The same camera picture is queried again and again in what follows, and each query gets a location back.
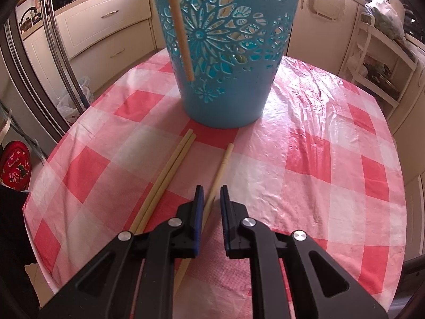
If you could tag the red white checked tablecloth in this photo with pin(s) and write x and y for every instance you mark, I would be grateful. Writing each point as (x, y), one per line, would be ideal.
(315, 172)

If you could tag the cream lower sink cabinets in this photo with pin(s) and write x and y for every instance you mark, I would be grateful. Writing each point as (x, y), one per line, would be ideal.
(332, 40)

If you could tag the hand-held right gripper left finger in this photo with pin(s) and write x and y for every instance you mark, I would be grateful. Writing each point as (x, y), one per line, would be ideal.
(199, 212)

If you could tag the cream stove drawer cabinet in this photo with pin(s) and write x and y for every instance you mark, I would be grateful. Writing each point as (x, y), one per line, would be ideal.
(99, 30)

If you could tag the dark cloth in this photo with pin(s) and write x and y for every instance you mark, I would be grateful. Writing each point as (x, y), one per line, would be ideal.
(13, 232)

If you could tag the metal sliding door frame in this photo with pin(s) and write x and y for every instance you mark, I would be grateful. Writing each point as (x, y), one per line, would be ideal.
(20, 83)

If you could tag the cream side drawer cabinets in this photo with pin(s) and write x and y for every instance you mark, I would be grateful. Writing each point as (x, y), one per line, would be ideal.
(410, 113)

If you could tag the dark lidded pot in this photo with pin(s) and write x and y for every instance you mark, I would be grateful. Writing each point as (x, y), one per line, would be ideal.
(381, 76)

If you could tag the red floral cushion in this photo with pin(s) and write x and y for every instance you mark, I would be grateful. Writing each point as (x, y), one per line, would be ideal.
(15, 166)

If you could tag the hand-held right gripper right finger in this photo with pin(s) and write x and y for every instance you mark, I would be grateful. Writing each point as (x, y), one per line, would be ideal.
(225, 212)

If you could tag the white hanging bag holder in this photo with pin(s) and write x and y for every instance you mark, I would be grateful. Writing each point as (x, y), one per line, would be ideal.
(320, 13)

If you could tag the wooden chopstick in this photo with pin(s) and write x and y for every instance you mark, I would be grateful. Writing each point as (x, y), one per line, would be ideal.
(155, 189)
(181, 30)
(164, 188)
(219, 172)

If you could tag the white plastic bag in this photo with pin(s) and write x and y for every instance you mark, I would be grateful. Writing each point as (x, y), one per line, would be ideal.
(71, 103)

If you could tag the blue perforated plastic basket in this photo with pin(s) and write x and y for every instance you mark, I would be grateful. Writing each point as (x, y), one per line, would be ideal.
(232, 99)

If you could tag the white storage cart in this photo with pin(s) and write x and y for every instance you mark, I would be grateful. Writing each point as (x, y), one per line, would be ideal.
(358, 50)

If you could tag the dark stovetop kettle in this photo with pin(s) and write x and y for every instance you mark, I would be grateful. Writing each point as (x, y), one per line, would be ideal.
(28, 16)

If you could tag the plastic bag of vegetables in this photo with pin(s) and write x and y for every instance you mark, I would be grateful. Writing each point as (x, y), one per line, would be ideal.
(386, 18)

